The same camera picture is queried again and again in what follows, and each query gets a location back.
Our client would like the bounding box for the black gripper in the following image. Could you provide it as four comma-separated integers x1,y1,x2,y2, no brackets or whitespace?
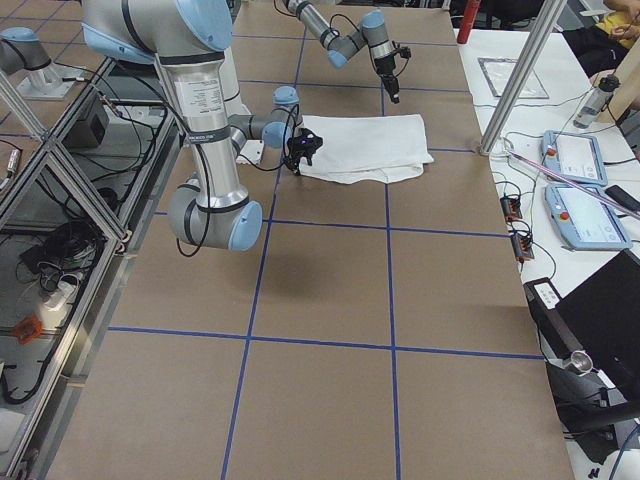
374,42,412,104
285,128,323,176

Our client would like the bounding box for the white long-sleeve printed shirt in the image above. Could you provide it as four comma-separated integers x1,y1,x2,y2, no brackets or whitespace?
300,114,434,184

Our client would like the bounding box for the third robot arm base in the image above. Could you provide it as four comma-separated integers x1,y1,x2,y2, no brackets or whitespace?
1,27,83,100

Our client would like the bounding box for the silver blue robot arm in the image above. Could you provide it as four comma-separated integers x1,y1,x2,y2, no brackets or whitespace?
81,1,323,251
282,1,411,104

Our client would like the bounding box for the grey framed tray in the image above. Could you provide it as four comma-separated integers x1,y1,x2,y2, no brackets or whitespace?
477,56,550,100

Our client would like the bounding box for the red bottle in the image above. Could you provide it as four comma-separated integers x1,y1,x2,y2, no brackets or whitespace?
456,0,481,45

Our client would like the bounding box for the upper orange black usb hub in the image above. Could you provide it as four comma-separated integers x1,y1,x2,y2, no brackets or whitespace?
500,196,522,222

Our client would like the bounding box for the upper blue teach pendant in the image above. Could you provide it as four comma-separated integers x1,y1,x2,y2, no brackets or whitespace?
541,130,608,186

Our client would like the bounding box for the blue teach pendant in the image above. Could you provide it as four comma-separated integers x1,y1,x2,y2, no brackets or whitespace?
541,130,608,186
544,184,633,251

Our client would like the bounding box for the clear water bottle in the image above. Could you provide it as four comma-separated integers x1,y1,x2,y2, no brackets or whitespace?
573,74,620,129

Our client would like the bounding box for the black box under table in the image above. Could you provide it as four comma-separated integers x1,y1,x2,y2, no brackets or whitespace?
62,97,109,148

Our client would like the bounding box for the person in yellow shirt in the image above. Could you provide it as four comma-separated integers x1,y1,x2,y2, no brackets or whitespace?
562,0,639,77

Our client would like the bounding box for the lower blue teach pendant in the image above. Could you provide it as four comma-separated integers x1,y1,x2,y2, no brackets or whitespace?
544,184,633,251

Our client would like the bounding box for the pink rod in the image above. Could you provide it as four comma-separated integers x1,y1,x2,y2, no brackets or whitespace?
506,149,640,220

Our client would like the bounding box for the black smartphone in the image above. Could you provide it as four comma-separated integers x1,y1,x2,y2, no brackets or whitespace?
605,185,640,212

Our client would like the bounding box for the white power strip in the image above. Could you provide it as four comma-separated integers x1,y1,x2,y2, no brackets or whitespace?
39,275,80,313

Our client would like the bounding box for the black laptop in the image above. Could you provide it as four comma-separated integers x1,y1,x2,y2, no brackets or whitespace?
524,249,639,400

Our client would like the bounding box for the orange plastic part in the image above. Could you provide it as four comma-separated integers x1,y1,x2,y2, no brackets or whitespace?
12,316,43,345

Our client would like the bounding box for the silver metal cup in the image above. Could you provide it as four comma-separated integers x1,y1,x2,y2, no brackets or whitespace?
566,351,594,376

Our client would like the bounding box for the black monitor stand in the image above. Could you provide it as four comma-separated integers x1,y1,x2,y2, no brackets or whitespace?
546,356,639,464

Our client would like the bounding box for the aluminium frame post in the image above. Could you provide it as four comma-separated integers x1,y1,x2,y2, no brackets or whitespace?
478,0,567,156

